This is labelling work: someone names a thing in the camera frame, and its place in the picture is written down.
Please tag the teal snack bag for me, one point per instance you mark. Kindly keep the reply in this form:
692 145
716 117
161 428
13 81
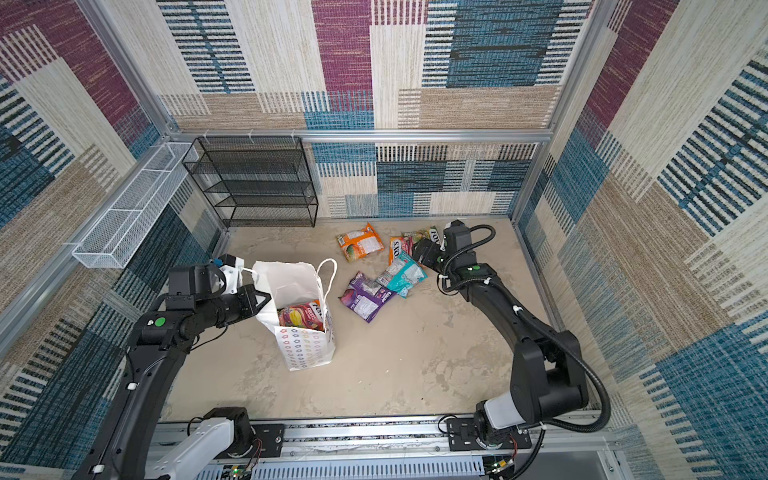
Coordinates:
402 275

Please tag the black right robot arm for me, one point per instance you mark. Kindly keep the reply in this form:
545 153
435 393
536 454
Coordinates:
550 383

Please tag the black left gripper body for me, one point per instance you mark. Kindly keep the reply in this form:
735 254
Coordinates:
235 307

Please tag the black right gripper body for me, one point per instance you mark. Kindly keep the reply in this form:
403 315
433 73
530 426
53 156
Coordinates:
434 258

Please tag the black wire mesh shelf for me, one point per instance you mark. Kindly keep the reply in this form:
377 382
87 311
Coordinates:
254 181

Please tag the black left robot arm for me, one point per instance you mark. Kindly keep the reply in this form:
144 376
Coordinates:
199 297

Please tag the orange snack bag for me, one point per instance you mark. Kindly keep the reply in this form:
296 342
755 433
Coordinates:
358 244

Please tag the white printed paper bag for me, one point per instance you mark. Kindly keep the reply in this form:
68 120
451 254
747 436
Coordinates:
291 284

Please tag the pink fruits candy bag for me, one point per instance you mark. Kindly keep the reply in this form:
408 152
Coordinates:
399 245
307 315

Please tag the white wire mesh basket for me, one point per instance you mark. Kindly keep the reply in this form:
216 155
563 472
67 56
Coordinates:
118 233

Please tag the small green Fox's candy bag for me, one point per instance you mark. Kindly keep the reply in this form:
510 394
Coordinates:
430 233

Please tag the purple snack bag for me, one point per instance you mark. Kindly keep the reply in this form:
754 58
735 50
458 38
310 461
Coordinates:
365 297

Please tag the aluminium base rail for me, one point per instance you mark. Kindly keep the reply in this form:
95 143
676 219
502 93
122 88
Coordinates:
404 447

